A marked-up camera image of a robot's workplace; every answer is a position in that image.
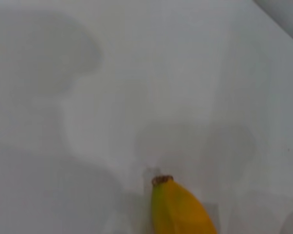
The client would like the yellow banana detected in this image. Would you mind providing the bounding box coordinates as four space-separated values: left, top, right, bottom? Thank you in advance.
151 175 218 234

